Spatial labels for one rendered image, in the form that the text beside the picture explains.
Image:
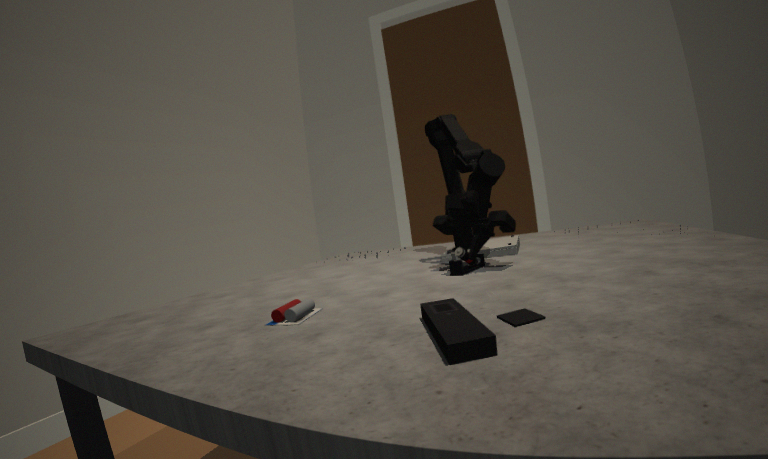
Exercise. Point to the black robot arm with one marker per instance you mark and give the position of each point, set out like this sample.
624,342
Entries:
446,135

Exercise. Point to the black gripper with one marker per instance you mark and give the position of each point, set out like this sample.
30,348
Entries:
482,227

